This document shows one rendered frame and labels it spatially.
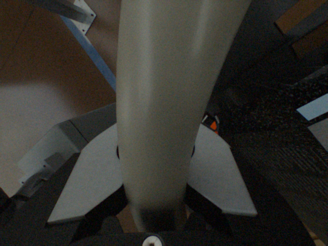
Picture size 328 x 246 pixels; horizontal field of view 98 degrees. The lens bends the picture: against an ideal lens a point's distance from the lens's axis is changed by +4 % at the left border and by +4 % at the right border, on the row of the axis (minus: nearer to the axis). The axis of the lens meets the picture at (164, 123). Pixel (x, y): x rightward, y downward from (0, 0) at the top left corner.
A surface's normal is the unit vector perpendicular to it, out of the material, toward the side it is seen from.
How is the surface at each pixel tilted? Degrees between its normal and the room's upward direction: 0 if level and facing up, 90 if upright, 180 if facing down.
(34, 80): 0
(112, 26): 0
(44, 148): 0
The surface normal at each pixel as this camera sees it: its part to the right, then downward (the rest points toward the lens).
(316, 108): -0.62, -0.28
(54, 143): -0.25, 0.34
